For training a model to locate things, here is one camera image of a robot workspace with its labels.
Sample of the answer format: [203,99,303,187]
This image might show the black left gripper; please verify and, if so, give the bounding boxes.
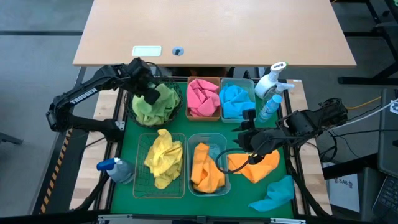
[133,73,162,106]

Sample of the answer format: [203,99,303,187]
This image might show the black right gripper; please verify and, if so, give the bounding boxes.
[231,123,285,157]

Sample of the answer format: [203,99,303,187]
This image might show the blue microfiber towel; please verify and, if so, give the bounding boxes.
[219,84,256,119]

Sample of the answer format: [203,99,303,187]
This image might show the orange microfiber towel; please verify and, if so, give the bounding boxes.
[190,142,226,194]
[226,149,280,184]

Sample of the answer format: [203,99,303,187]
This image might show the pink microfiber towel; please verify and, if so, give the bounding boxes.
[186,78,222,118]

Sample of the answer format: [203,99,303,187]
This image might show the yellow microfiber towel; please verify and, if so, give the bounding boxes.
[144,128,184,190]

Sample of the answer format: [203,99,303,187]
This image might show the teal microfiber towel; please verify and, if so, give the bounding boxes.
[248,175,295,213]

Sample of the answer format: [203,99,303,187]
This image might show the teal plastic bin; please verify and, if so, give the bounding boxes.
[187,133,233,197]

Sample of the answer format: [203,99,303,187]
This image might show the clear blue-capped bottle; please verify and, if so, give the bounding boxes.
[257,94,284,123]

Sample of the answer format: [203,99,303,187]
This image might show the orange plastic bin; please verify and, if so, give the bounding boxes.
[185,76,222,122]

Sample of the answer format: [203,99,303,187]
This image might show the clear plastic bin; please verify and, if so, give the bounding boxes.
[220,77,258,124]

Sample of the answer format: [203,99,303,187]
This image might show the white Bona spray bottle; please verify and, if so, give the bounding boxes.
[254,61,289,99]

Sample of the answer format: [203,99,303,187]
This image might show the clear white-trigger spray bottle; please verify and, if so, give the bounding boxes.
[262,81,295,106]

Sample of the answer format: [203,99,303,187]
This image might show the blue trigger spray bottle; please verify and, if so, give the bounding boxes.
[96,157,136,185]

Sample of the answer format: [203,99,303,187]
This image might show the large wooden desk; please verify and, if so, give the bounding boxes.
[72,0,358,68]

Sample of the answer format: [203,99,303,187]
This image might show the black beam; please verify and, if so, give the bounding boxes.
[322,152,379,180]

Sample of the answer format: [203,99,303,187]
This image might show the green table mat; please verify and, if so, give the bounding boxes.
[110,81,295,218]

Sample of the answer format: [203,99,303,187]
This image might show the white printed box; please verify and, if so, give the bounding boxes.
[328,173,361,213]

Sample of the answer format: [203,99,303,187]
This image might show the black yellow hazard floor strip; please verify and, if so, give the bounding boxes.
[30,67,88,216]

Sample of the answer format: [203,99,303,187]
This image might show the grey cabinet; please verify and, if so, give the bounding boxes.
[377,89,398,178]

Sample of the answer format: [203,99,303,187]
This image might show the grey chair leg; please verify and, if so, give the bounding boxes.
[0,132,24,147]

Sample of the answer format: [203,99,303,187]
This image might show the black keyboard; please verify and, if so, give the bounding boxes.
[372,174,398,222]

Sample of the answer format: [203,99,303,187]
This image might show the black round wire basket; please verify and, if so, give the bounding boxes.
[124,77,184,129]

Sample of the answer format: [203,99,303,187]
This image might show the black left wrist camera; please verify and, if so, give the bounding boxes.
[126,57,150,77]

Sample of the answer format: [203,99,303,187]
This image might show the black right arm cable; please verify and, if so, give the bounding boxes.
[215,148,261,174]

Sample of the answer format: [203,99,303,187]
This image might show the black cable sleeve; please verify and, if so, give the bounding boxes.
[294,175,332,218]
[74,172,111,212]

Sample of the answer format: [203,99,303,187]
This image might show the black aluminium table frame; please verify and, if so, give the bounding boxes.
[93,75,313,218]

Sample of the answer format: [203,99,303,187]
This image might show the rectangular wire basket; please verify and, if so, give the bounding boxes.
[132,133,187,199]

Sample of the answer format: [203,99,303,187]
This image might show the yellow extension cord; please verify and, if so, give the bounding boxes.
[345,96,382,111]

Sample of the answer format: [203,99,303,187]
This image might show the silver frame bracket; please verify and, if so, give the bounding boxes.
[97,213,307,224]

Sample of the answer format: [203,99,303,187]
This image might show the white cable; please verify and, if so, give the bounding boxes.
[329,98,398,130]

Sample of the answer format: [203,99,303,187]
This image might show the black desk frame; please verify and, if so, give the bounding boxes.
[332,0,398,85]

